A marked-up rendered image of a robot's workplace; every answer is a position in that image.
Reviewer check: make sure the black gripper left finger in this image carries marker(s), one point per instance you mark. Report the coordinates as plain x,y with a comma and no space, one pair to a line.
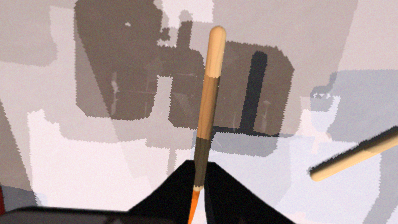
169,203

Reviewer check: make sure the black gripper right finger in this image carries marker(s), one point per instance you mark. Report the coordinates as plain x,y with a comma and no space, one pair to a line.
228,201

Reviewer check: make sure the red block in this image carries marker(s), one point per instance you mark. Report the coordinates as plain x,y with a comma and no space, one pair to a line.
2,207

